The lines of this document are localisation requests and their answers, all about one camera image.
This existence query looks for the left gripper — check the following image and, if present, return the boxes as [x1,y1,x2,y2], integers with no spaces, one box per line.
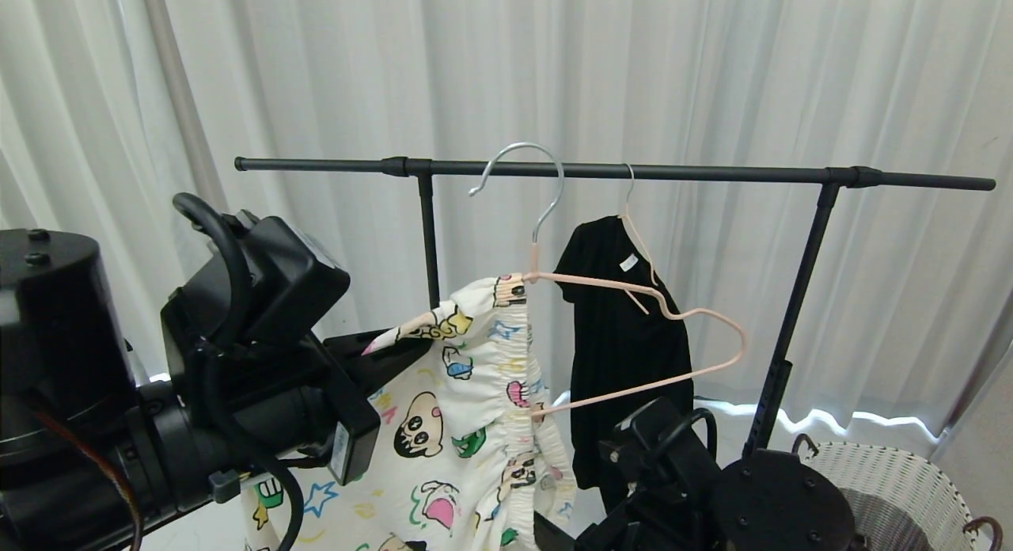
[129,328,436,530]

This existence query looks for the cream printed garment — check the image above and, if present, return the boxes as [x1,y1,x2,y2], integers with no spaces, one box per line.
[241,273,579,551]

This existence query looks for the pink clothes hanger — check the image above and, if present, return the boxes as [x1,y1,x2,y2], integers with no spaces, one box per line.
[617,164,674,316]
[468,142,748,422]

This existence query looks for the black garment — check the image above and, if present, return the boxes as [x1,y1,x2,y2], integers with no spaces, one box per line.
[553,215,696,514]

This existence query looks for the black clothes rack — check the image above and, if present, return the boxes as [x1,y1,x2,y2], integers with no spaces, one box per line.
[234,156,997,462]

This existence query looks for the white laundry basket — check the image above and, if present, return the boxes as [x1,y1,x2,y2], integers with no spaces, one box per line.
[791,433,1005,551]

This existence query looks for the white curtain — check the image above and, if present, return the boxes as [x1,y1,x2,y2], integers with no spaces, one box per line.
[0,0,1013,439]

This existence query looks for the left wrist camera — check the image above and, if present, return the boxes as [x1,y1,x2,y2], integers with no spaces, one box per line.
[160,210,352,403]

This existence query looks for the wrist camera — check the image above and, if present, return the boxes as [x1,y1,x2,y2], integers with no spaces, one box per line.
[160,210,352,403]
[597,397,722,530]

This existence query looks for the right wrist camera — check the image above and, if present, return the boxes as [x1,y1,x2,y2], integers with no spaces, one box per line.
[597,397,722,530]

